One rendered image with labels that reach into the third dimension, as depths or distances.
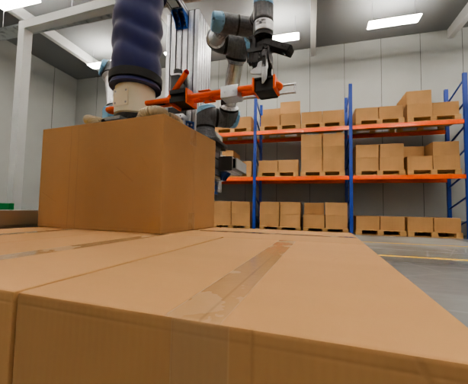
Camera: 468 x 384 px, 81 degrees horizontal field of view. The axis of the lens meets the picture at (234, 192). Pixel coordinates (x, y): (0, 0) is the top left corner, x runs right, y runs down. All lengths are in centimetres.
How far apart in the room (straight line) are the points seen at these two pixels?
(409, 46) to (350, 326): 1104
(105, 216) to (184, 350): 87
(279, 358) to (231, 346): 4
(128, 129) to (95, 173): 21
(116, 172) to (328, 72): 982
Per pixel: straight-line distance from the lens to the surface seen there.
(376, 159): 847
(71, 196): 122
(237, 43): 163
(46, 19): 505
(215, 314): 25
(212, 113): 173
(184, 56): 218
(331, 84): 1037
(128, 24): 140
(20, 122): 489
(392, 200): 977
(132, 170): 101
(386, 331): 25
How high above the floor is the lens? 63
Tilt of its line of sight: 4 degrees up
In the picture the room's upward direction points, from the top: 1 degrees clockwise
